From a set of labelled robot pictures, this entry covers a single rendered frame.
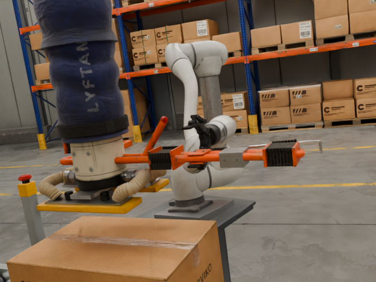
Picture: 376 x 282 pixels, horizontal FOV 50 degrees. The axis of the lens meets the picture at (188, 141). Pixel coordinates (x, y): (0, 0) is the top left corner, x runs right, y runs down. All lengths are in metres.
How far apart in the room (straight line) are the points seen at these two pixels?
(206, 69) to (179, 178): 0.57
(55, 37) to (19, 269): 0.75
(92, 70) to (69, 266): 0.60
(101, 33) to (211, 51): 0.89
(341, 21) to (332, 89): 1.40
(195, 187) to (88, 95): 0.97
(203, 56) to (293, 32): 6.36
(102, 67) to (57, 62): 0.13
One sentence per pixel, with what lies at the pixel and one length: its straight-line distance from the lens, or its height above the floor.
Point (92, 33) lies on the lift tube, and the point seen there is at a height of 1.62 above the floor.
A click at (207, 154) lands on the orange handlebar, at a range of 1.14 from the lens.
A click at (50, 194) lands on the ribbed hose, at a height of 1.15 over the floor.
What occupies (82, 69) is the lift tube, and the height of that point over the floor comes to 1.52.
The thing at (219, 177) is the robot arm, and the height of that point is 0.92.
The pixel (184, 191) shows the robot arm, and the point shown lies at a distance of 2.03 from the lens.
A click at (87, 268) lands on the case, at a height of 0.94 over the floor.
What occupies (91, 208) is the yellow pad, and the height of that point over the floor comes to 1.11.
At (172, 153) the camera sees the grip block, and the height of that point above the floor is 1.25.
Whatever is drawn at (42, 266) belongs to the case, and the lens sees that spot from 1.39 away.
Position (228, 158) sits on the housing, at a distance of 1.11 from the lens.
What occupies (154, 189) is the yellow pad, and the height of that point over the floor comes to 1.11.
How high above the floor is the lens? 1.48
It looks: 10 degrees down
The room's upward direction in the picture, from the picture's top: 8 degrees counter-clockwise
